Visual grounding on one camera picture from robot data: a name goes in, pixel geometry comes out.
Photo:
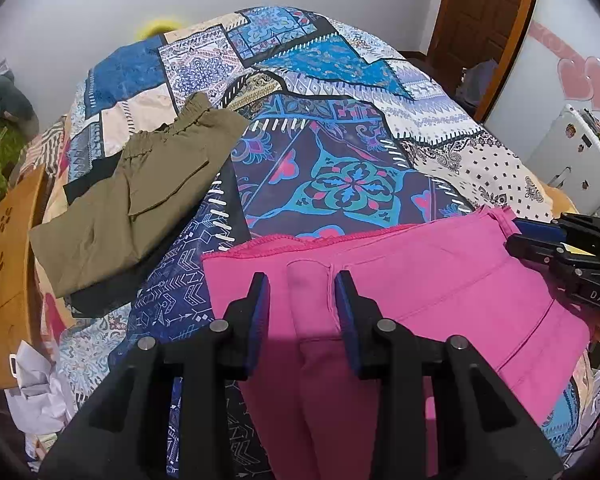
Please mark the striped pink cloth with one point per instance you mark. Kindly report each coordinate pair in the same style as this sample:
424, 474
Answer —
45, 145

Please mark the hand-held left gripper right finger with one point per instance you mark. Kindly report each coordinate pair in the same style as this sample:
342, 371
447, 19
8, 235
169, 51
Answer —
347, 320

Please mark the white crumpled plastic bag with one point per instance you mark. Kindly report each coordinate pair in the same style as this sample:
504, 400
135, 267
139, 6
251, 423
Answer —
40, 390

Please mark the grey cloth bundle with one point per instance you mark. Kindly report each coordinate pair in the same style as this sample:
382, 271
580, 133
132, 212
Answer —
477, 82

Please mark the yellow bedsheet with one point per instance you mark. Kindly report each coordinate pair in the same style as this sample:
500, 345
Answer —
560, 200

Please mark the olive green pants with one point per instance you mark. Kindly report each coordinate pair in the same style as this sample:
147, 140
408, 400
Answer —
130, 200

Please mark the black cloth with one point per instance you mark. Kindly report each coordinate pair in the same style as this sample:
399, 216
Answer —
110, 302

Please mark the white plastic drawer unit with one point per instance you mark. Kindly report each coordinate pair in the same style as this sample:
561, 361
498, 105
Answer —
565, 160

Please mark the blue patchwork printed blanket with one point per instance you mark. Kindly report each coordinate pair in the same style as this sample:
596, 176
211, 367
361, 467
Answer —
340, 185

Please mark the grey plush toy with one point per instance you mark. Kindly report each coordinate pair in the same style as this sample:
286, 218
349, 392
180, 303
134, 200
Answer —
10, 100

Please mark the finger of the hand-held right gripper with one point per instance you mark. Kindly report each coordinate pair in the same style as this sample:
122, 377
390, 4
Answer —
530, 247
537, 231

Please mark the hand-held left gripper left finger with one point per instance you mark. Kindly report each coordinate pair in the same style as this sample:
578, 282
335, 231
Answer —
257, 325

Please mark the pink pants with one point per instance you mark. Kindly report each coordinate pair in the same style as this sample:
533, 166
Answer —
480, 285

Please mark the wooden door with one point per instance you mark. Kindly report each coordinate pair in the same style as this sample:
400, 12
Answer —
480, 10

